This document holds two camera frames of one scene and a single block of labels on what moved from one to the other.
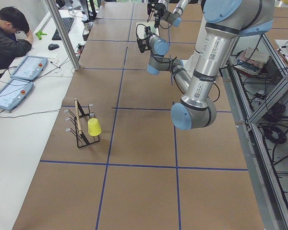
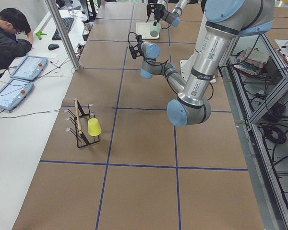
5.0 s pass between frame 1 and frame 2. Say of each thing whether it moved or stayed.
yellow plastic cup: stayed
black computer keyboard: stayed
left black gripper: moved
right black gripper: stayed
